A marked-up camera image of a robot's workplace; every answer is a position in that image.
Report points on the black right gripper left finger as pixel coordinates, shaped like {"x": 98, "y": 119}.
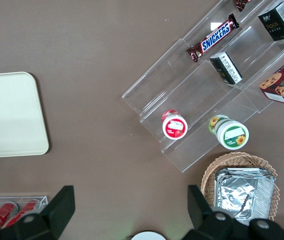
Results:
{"x": 54, "y": 220}

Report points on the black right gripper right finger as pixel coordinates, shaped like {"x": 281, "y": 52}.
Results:
{"x": 207, "y": 225}

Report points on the light wicker basket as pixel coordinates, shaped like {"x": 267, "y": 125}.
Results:
{"x": 232, "y": 160}

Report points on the beige plastic tray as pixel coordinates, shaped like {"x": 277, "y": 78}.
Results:
{"x": 9, "y": 115}

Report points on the clear acrylic bottle rack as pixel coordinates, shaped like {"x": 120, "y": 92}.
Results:
{"x": 42, "y": 200}

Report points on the stacked aluminium foil trays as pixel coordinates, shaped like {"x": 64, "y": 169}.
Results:
{"x": 242, "y": 195}

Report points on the green lid yogurt cup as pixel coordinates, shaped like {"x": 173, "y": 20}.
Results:
{"x": 233, "y": 135}

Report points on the red lid yogurt cup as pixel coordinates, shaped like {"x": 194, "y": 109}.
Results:
{"x": 174, "y": 127}

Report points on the clear acrylic stepped shelf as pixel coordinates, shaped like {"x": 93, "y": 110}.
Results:
{"x": 176, "y": 82}

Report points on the small black carton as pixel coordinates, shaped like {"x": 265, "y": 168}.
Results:
{"x": 225, "y": 68}
{"x": 274, "y": 25}

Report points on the Snickers chocolate bar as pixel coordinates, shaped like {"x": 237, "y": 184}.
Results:
{"x": 240, "y": 3}
{"x": 214, "y": 37}

